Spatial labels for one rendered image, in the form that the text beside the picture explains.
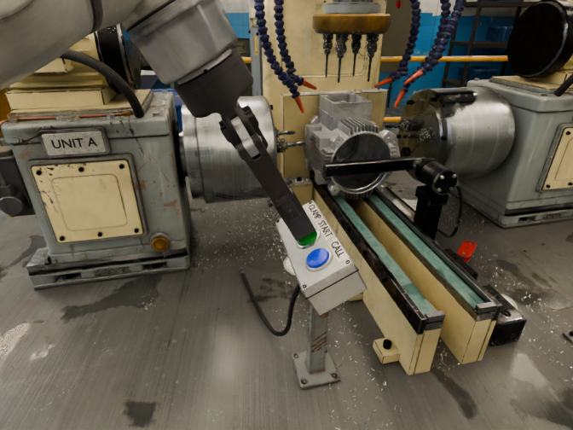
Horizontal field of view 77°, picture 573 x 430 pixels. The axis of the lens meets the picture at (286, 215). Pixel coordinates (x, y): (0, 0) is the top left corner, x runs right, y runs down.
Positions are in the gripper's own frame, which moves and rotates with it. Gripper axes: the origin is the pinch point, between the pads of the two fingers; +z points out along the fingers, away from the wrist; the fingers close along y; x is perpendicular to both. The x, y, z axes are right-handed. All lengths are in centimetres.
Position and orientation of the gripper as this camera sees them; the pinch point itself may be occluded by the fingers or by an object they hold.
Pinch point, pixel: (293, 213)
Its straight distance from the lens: 46.9
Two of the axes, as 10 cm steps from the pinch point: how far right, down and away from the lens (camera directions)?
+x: -8.7, 5.0, 0.5
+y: -2.2, -4.7, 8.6
